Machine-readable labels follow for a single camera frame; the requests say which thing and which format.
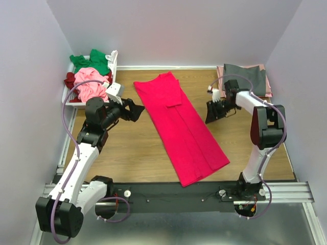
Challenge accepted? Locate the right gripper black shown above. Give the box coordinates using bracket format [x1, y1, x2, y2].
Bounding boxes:
[204, 98, 238, 124]

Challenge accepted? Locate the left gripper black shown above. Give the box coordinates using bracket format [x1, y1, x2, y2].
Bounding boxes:
[101, 96, 145, 129]

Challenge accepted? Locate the crimson red t shirt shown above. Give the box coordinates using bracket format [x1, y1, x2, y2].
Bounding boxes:
[133, 72, 230, 187]

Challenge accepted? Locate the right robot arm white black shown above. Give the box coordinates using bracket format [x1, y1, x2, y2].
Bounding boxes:
[205, 80, 287, 200]

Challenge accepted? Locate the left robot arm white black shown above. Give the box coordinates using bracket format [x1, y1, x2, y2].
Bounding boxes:
[35, 97, 145, 244]

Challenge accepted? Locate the folded dusty pink t shirt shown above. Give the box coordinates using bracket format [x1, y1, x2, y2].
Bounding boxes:
[216, 64, 273, 97]

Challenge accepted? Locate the light pink t shirt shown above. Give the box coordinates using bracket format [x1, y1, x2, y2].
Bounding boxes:
[74, 67, 112, 103]

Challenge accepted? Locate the folded grey t shirt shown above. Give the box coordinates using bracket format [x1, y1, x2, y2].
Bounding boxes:
[222, 64, 267, 97]

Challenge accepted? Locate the green t shirt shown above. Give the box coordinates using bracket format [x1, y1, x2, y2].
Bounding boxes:
[69, 49, 111, 76]

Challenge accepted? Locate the white plastic laundry basket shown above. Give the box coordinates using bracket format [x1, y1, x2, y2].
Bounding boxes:
[62, 63, 117, 109]

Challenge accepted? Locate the dark red t shirt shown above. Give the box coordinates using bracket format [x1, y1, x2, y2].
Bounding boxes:
[64, 72, 81, 103]

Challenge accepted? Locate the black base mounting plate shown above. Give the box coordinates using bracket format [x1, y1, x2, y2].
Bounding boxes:
[94, 180, 269, 219]

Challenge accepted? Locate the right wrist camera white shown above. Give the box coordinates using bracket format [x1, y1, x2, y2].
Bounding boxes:
[207, 85, 221, 103]

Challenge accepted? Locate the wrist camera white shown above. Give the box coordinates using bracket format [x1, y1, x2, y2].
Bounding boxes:
[105, 82, 125, 105]
[207, 85, 221, 103]

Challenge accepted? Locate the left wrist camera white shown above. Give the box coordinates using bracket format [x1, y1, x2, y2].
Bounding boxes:
[105, 82, 125, 105]

